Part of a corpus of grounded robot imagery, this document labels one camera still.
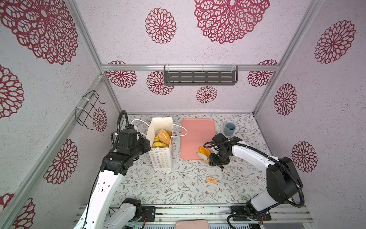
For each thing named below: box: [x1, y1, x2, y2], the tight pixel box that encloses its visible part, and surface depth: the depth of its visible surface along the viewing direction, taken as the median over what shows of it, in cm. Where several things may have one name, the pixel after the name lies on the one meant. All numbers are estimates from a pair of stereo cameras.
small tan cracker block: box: [206, 176, 217, 184], surface depth 87 cm
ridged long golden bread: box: [151, 141, 170, 148], surface depth 79 cm
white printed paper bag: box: [147, 117, 174, 171], surface depth 81 cm
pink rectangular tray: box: [180, 118, 217, 161], surface depth 115 cm
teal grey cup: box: [223, 122, 236, 136], surface depth 108 cm
